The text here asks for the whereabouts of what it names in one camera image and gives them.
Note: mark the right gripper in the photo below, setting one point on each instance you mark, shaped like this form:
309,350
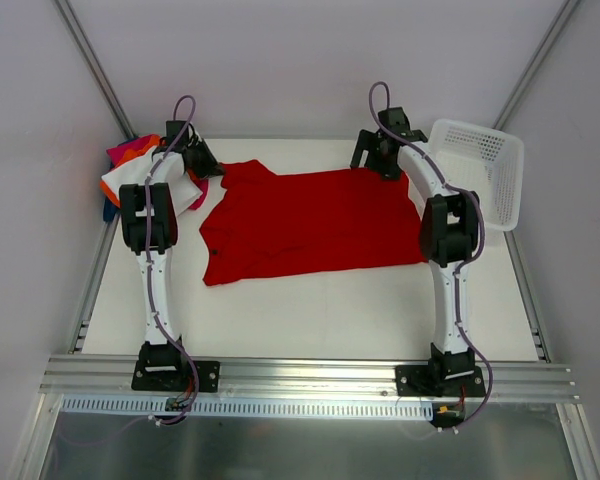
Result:
366,148

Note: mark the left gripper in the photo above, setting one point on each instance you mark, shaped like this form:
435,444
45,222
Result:
206,163

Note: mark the red t shirt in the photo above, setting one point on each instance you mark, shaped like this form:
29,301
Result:
269,225

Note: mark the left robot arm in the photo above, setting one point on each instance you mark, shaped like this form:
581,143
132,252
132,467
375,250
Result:
149,208

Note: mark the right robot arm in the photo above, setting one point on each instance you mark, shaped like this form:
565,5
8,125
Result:
451,235

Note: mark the orange folded t shirt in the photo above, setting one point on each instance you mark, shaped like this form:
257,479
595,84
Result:
130,152

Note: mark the white folded t shirt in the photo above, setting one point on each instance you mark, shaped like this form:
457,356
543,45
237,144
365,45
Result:
130,175

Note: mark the pink folded t shirt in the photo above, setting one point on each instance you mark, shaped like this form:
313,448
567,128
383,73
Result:
130,145

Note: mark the white plastic basket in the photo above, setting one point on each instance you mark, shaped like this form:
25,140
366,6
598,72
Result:
486,161

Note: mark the blue folded t shirt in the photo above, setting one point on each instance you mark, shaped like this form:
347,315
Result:
109,211

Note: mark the left metal frame post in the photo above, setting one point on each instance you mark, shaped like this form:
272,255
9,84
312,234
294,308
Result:
90,58

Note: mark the metal frame post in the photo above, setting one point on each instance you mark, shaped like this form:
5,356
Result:
550,38
90,58

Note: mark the right metal frame post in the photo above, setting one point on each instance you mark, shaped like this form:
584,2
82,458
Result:
550,38

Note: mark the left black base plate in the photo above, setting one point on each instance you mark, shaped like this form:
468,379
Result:
171,379

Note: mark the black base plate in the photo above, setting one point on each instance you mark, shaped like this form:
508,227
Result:
171,379
419,380

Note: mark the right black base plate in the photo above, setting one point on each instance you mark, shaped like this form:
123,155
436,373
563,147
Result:
419,380

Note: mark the white slotted cable duct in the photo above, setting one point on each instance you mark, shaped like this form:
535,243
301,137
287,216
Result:
252,408

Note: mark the aluminium mounting rail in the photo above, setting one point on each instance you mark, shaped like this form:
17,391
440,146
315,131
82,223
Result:
356,380

